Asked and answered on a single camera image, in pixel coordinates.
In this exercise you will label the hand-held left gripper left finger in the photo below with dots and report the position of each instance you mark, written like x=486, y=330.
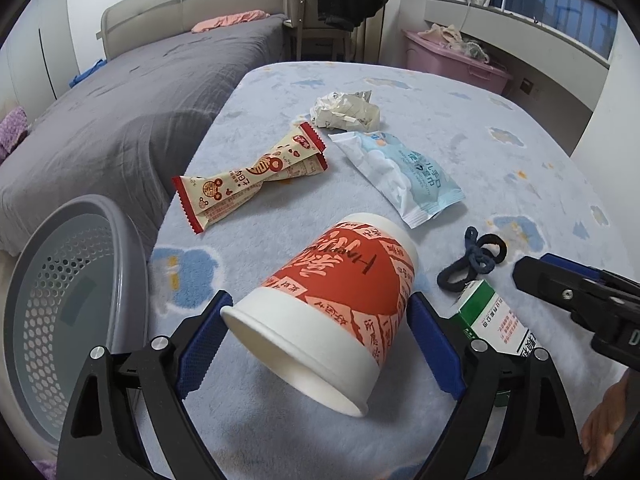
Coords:
x=200, y=350

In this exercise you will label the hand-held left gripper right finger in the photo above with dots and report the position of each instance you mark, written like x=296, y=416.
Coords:
x=435, y=345

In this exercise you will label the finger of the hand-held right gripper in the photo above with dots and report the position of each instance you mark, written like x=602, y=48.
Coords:
x=560, y=285
x=575, y=266

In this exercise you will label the green and white box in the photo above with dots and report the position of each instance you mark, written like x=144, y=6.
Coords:
x=490, y=315

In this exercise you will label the red and white paper cup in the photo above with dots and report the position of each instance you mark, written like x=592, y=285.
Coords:
x=320, y=320

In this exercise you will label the grey perforated plastic basket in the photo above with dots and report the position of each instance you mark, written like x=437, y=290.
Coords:
x=75, y=260

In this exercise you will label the beige and red snack wrapper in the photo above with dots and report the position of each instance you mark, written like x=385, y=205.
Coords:
x=250, y=180

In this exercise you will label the person's right hand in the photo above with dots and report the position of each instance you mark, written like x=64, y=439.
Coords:
x=602, y=425

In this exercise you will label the light blue printed blanket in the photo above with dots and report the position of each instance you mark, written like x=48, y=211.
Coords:
x=500, y=160

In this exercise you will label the light blue wipes packet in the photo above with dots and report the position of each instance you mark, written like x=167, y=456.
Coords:
x=400, y=175

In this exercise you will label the purple fuzzy rug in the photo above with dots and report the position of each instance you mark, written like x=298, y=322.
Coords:
x=42, y=465

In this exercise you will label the pink plastic storage box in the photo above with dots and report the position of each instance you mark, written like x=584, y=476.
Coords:
x=450, y=65

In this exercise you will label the grey bed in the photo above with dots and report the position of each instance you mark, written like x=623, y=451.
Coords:
x=125, y=110

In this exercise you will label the crumpled paper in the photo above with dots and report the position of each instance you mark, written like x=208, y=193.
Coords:
x=345, y=110

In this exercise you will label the pile of light clothes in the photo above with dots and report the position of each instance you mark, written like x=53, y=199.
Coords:
x=450, y=35

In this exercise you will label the purple fuzzy cloth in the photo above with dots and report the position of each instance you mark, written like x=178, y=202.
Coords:
x=12, y=130

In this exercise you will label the blue cloth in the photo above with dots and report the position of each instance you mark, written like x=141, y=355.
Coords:
x=87, y=72

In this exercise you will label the pink cloth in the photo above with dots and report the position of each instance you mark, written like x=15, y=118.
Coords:
x=230, y=20

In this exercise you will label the white wardrobe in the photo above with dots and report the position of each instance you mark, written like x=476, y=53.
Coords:
x=35, y=55

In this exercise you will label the beige padded headboard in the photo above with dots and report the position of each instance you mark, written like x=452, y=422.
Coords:
x=175, y=5

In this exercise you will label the beige chair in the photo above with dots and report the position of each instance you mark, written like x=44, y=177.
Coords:
x=300, y=10

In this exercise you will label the wall socket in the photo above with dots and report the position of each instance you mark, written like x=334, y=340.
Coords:
x=526, y=86

